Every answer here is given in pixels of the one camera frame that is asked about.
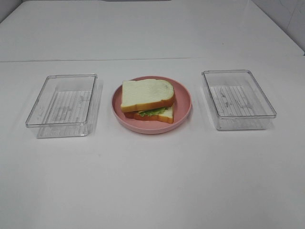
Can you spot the bread slice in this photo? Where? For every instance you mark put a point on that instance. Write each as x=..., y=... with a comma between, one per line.
x=166, y=117
x=146, y=95

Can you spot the clear plastic tray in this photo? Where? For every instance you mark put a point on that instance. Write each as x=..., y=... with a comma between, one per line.
x=66, y=106
x=236, y=101

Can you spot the clear right plastic tray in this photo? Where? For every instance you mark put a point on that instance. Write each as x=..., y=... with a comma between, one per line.
x=236, y=101

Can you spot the green lettuce leaf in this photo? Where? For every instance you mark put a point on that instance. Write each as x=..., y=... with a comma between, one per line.
x=153, y=112

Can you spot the clear left plastic tray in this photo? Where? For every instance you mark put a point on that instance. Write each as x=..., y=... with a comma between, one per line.
x=66, y=106

